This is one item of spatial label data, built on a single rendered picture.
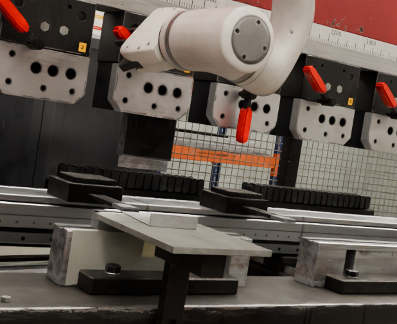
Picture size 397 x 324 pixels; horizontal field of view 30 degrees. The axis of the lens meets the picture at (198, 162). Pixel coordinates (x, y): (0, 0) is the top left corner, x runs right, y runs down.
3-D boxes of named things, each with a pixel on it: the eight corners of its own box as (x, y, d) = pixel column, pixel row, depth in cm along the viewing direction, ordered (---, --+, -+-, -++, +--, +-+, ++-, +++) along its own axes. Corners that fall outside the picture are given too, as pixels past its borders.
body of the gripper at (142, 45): (193, -4, 103) (153, 0, 113) (146, 46, 100) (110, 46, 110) (222, 35, 107) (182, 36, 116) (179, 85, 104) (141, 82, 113)
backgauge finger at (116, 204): (99, 216, 130) (104, 189, 130) (45, 193, 152) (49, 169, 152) (157, 220, 137) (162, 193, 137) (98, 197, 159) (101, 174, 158)
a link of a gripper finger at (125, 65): (158, 47, 107) (159, 31, 111) (116, 75, 109) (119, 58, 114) (163, 53, 107) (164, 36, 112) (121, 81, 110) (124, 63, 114)
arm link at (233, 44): (231, 30, 105) (182, -1, 100) (291, 28, 94) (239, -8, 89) (209, 83, 104) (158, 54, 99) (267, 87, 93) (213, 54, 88)
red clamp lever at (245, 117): (241, 143, 131) (250, 89, 130) (229, 141, 134) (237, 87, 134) (250, 144, 132) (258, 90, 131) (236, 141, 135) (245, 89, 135)
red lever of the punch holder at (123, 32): (124, 22, 115) (162, 67, 120) (112, 23, 119) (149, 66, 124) (117, 31, 115) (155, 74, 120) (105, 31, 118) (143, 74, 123)
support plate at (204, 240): (172, 253, 103) (173, 246, 103) (93, 217, 124) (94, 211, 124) (272, 257, 113) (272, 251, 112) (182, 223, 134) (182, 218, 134)
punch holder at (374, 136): (366, 149, 154) (379, 71, 153) (338, 144, 161) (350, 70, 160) (414, 156, 162) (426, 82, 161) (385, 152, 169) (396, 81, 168)
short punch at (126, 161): (119, 167, 127) (128, 112, 126) (114, 165, 128) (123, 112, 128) (169, 172, 132) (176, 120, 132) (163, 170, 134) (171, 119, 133)
